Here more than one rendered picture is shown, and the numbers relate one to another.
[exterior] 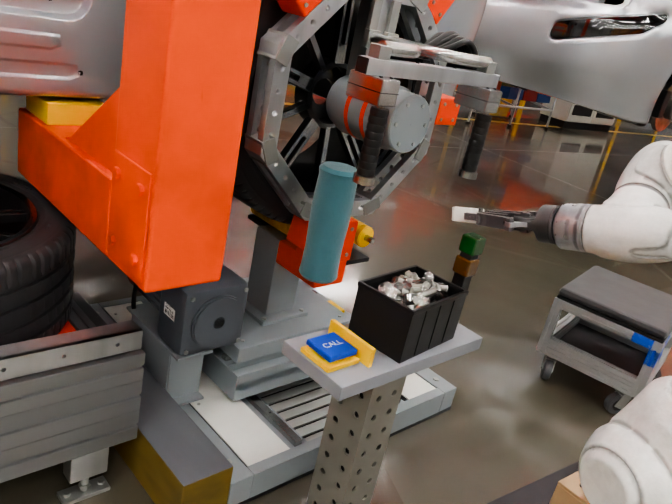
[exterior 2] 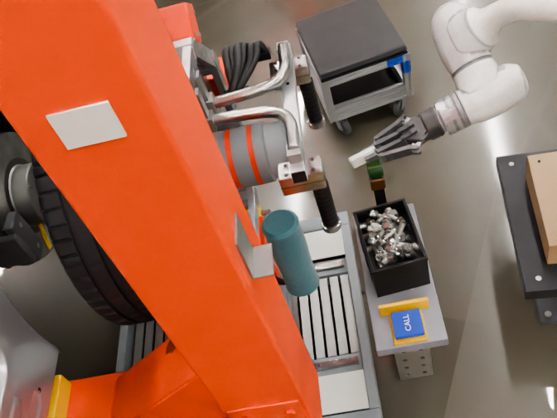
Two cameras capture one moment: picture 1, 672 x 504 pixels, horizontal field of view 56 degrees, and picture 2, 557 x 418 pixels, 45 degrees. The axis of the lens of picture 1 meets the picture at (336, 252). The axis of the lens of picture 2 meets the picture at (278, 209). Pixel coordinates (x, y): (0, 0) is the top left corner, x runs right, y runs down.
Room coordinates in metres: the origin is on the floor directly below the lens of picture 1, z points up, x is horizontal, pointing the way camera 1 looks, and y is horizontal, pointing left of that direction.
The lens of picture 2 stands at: (0.45, 0.55, 1.89)
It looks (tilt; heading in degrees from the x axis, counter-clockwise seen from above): 48 degrees down; 329
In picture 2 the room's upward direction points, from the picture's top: 21 degrees counter-clockwise
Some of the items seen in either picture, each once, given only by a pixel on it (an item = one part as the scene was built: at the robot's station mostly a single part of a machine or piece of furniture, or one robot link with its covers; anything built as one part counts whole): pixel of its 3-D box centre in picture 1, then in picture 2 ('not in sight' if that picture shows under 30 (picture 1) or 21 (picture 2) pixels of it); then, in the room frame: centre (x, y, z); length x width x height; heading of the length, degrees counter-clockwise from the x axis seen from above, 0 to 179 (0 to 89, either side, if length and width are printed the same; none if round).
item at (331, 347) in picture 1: (331, 349); (407, 324); (1.03, -0.03, 0.47); 0.07 x 0.07 x 0.02; 46
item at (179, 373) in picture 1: (172, 306); not in sight; (1.44, 0.38, 0.26); 0.42 x 0.18 x 0.35; 46
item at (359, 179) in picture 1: (372, 143); (325, 203); (1.20, -0.02, 0.83); 0.04 x 0.04 x 0.16
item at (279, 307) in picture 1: (274, 277); not in sight; (1.60, 0.15, 0.32); 0.40 x 0.30 x 0.28; 136
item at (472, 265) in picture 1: (466, 265); (376, 180); (1.30, -0.28, 0.59); 0.04 x 0.04 x 0.04; 46
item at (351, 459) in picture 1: (355, 436); (407, 328); (1.14, -0.13, 0.21); 0.10 x 0.10 x 0.42; 46
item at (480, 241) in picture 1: (472, 244); (374, 167); (1.30, -0.28, 0.64); 0.04 x 0.04 x 0.04; 46
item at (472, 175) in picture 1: (476, 144); (311, 100); (1.45, -0.26, 0.83); 0.04 x 0.04 x 0.16
